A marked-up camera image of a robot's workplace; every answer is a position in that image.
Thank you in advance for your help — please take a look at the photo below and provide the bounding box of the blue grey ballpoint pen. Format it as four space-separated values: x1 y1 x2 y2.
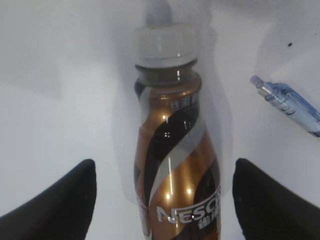
250 75 320 138

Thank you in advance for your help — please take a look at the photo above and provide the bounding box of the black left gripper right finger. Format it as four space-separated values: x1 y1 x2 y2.
232 158 320 240

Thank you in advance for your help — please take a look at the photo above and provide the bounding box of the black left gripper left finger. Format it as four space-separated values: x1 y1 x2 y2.
0 159 97 240

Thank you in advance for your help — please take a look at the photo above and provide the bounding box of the Nescafe coffee bottle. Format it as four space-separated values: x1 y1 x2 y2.
131 21 223 240

